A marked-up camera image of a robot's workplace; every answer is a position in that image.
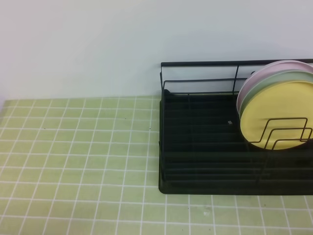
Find yellow round plate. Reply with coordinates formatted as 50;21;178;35
240;81;313;150

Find pink round plate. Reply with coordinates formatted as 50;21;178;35
236;60;313;113

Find black wire dish rack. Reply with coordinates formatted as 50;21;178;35
158;60;313;195

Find light green round plate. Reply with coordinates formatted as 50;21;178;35
237;70;313;117

